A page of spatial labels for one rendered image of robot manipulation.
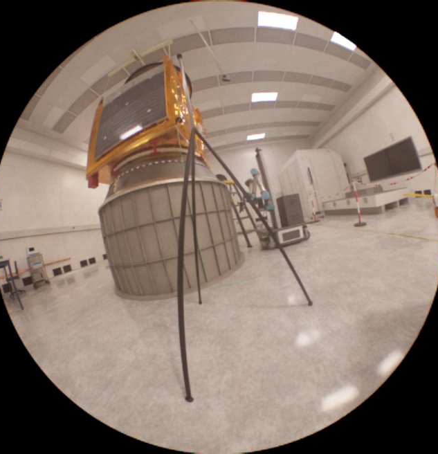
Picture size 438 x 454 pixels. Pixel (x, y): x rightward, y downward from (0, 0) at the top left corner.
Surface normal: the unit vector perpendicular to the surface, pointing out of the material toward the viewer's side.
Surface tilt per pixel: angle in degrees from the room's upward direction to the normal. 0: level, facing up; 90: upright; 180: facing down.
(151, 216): 90
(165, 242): 90
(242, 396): 0
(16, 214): 90
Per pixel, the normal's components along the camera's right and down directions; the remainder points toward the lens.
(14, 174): 0.97, -0.21
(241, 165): -0.11, 0.06
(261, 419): -0.21, -0.98
